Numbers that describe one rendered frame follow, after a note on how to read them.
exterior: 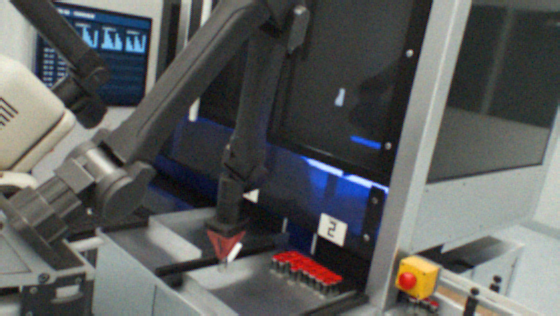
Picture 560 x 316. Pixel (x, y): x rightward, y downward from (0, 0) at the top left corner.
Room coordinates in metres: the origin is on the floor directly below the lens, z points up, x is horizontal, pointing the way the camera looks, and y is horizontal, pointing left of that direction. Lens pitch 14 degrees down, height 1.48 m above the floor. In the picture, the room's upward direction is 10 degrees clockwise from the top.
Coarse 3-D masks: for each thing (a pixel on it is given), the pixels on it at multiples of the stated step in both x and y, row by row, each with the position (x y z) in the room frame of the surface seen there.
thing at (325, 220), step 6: (324, 216) 1.29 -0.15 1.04; (324, 222) 1.28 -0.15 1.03; (336, 222) 1.26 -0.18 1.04; (324, 228) 1.28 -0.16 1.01; (336, 228) 1.25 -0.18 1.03; (342, 228) 1.24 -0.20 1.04; (324, 234) 1.28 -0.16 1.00; (336, 234) 1.25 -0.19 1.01; (342, 234) 1.24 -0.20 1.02; (336, 240) 1.25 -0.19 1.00; (342, 240) 1.24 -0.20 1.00
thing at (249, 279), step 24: (240, 264) 1.21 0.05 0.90; (264, 264) 1.27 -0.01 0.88; (192, 288) 1.06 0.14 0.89; (216, 288) 1.10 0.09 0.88; (240, 288) 1.12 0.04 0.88; (264, 288) 1.14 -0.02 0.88; (288, 288) 1.16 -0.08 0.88; (216, 312) 0.99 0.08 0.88; (240, 312) 1.01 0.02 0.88; (264, 312) 1.03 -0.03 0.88; (288, 312) 1.05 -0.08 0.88; (312, 312) 1.03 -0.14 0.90
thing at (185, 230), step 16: (208, 208) 1.55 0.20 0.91; (160, 224) 1.35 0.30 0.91; (176, 224) 1.45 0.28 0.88; (192, 224) 1.47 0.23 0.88; (256, 224) 1.57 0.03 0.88; (176, 240) 1.30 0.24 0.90; (192, 240) 1.35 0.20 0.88; (208, 240) 1.37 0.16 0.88; (240, 240) 1.41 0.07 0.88; (256, 240) 1.36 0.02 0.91; (272, 240) 1.41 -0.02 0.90; (192, 256) 1.24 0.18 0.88
